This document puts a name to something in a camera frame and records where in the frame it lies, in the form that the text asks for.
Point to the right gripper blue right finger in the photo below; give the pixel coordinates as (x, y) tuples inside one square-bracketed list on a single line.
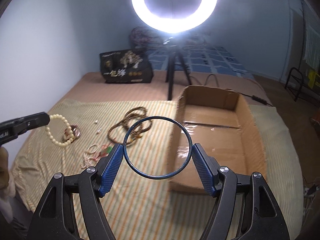
[(206, 167)]

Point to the blue patterned bed sheet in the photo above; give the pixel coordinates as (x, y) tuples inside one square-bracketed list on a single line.
[(203, 59)]

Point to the folded floral quilt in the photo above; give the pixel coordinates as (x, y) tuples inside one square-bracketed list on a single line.
[(146, 37)]

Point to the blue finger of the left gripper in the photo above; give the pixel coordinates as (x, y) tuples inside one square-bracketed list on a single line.
[(11, 129)]

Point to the striped yellow cloth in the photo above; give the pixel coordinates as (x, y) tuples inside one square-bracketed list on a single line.
[(138, 208)]

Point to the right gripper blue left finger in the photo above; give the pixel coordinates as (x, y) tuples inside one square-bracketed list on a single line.
[(107, 169)]

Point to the white ring light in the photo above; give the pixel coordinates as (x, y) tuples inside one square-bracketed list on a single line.
[(173, 16)]

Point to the yellow box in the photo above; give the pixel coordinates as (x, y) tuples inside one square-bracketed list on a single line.
[(314, 80)]

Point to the cardboard box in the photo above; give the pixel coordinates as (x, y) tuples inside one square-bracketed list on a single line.
[(222, 122)]

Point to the black metal shoe rack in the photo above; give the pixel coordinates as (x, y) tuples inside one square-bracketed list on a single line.
[(296, 84)]

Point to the left hand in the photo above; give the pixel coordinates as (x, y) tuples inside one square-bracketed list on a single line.
[(7, 180)]

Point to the black snack bag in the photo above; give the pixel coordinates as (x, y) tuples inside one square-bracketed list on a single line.
[(126, 66)]

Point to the black tripod stand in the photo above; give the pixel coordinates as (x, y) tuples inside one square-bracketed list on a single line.
[(174, 53)]

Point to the dark blue bangle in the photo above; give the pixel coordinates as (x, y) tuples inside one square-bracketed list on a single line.
[(165, 176)]

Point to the tan bed blanket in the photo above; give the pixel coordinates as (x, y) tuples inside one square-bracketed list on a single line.
[(91, 88)]

